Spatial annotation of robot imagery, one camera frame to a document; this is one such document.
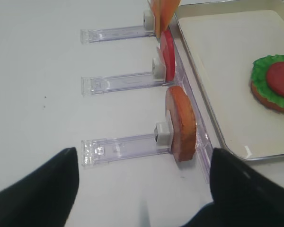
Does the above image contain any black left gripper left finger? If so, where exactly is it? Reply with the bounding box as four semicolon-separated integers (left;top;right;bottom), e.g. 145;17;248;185
0;148;80;227

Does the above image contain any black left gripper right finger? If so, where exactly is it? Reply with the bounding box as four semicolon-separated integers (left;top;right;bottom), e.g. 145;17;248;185
185;148;284;227

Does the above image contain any green lettuce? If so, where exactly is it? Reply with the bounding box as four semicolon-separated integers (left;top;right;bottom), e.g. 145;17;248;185
251;54;284;108

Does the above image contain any red tomato slice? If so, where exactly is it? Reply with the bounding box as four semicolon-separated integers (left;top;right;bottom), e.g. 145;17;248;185
160;30;176;82
266;61;284;97

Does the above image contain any red tomato slice in holder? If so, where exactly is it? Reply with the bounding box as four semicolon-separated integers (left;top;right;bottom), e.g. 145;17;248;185
160;30;176;82

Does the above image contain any orange cheese slice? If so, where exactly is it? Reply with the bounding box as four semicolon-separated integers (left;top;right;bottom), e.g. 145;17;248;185
149;0;181;39

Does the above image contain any bottom bun on tray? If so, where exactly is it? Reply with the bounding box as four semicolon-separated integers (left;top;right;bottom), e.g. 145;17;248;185
250;81;284;114

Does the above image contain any bun slice in holder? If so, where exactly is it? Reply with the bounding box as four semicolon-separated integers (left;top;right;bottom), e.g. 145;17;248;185
165;86;196;162

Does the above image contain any white metal tray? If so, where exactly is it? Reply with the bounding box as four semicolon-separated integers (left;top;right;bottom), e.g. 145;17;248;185
175;0;284;160

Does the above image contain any clear bun holder rail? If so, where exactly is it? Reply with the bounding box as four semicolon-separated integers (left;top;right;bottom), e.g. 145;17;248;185
81;122;173;167

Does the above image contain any clear tomato holder rail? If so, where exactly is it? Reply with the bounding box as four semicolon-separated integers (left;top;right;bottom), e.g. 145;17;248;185
81;57;176;96

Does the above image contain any clear cheese holder rail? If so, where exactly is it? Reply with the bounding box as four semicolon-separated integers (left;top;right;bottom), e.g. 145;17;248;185
80;9;155;44

